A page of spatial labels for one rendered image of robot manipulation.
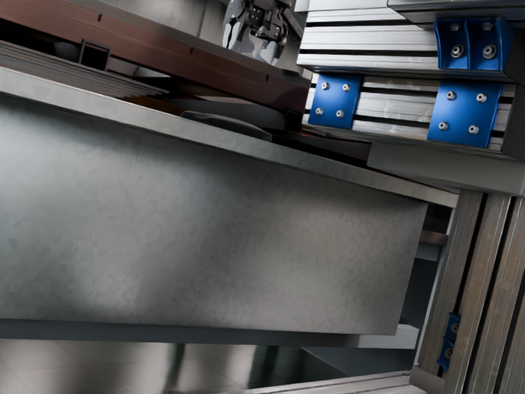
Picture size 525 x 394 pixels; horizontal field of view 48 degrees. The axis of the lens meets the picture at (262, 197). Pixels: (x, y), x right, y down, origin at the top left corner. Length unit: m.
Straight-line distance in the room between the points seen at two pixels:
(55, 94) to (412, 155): 0.55
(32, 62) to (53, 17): 0.16
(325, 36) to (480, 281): 0.45
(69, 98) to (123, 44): 0.27
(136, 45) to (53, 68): 0.22
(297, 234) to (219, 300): 0.22
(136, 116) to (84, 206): 0.23
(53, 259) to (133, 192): 0.18
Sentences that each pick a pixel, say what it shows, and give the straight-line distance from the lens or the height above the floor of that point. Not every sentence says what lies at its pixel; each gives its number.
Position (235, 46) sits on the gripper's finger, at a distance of 1.36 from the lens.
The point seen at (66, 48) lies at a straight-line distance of 1.15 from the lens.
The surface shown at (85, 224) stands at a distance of 1.06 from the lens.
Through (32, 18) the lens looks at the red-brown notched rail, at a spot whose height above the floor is 0.78.
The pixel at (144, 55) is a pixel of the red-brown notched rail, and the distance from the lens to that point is 1.11.
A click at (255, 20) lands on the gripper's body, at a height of 0.96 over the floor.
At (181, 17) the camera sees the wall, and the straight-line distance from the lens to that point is 10.61.
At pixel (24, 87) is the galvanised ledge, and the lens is 0.84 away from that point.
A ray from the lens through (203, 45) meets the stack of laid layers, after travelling 1.21.
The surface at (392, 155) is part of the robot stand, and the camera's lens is 1.01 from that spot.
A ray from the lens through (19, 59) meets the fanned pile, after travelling 0.91.
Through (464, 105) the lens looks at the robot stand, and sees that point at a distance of 0.86.
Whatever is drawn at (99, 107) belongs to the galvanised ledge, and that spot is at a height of 0.66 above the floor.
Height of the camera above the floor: 0.63
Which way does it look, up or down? 2 degrees down
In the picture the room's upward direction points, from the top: 13 degrees clockwise
